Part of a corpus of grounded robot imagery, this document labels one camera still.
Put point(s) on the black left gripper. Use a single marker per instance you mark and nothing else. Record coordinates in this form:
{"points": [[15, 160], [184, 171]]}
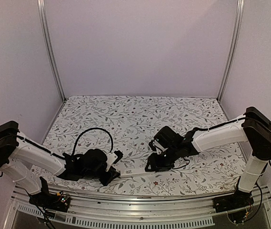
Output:
{"points": [[107, 181]]}

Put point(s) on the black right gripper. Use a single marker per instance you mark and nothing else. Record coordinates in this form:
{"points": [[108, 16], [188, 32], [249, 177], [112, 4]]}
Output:
{"points": [[155, 164]]}

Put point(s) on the white remote control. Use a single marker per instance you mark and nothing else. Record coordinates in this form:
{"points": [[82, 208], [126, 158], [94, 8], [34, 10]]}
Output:
{"points": [[134, 172]]}

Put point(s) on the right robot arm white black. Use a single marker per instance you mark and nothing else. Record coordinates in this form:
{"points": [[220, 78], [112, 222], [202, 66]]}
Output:
{"points": [[252, 127]]}

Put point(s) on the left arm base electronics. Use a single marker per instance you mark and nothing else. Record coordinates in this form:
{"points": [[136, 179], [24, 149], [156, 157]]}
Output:
{"points": [[58, 202]]}

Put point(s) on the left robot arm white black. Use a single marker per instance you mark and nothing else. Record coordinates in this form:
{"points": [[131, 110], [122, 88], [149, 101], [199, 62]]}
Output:
{"points": [[16, 148]]}

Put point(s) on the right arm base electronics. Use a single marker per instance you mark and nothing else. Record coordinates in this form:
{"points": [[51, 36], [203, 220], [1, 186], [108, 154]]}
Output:
{"points": [[238, 205]]}

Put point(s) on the floral patterned table mat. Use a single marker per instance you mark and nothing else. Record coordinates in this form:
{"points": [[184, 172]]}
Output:
{"points": [[128, 124]]}

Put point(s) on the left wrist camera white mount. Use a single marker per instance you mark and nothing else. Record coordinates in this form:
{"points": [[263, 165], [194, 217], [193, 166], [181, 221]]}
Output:
{"points": [[113, 158]]}

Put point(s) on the front aluminium rail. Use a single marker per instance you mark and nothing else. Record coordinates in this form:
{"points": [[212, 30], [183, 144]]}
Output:
{"points": [[95, 210]]}

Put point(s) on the right aluminium frame post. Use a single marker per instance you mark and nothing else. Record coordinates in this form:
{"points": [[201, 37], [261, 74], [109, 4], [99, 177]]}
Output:
{"points": [[232, 49]]}

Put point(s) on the aluminium frame post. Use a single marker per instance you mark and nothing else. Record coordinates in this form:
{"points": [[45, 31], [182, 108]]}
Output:
{"points": [[232, 49], [49, 49]]}

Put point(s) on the left aluminium frame post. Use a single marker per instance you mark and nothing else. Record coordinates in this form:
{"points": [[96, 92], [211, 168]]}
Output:
{"points": [[49, 49]]}

